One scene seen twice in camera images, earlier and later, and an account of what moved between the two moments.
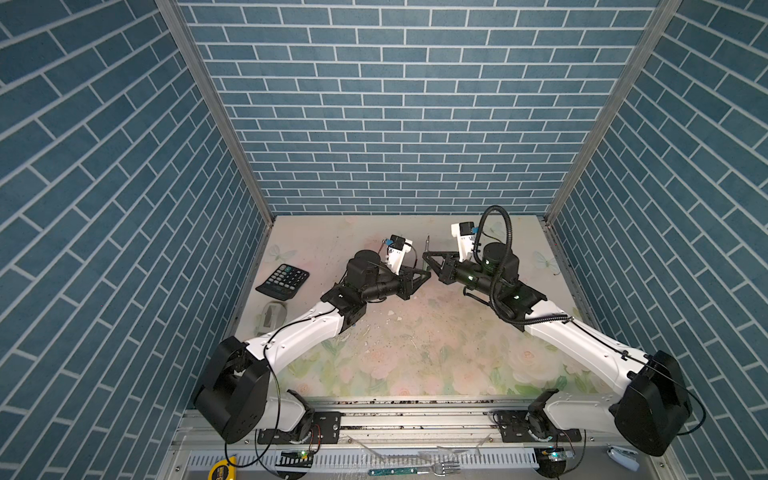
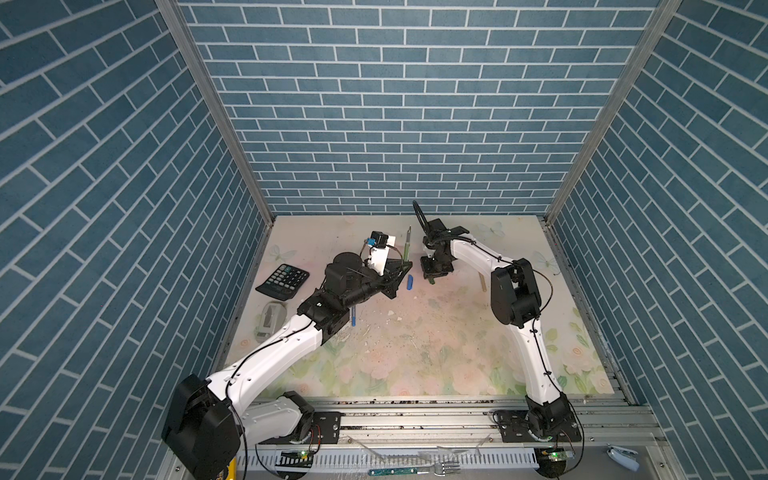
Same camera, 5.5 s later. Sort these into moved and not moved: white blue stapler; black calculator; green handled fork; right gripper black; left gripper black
Moved: right gripper black; left gripper black
Not moved: green handled fork; black calculator; white blue stapler
